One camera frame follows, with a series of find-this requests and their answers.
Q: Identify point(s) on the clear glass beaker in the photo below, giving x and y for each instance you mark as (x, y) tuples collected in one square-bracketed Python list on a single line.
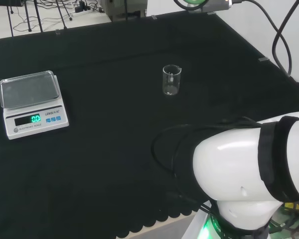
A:
[(171, 82)]

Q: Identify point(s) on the black bench cloth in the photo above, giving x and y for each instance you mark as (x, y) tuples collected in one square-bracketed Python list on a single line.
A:
[(102, 112)]

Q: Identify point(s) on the clear cloth clip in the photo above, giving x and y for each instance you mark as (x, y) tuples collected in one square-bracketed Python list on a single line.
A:
[(263, 59), (153, 17), (57, 32)]

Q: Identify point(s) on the grey metal box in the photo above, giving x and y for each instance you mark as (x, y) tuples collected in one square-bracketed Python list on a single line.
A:
[(119, 10)]

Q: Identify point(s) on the white electronic balance steel pan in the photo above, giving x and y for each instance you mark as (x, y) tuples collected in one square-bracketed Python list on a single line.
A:
[(35, 117)]

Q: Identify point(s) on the white power strip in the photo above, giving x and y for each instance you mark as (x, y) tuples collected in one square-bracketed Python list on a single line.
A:
[(79, 11)]

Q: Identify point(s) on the black tripod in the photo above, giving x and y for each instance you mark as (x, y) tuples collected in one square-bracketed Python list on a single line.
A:
[(28, 17), (62, 17)]

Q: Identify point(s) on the yellow stop button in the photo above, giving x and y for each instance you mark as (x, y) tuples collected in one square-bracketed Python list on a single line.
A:
[(297, 207)]

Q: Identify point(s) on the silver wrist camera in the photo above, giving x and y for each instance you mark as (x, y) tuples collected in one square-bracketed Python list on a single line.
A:
[(215, 5)]

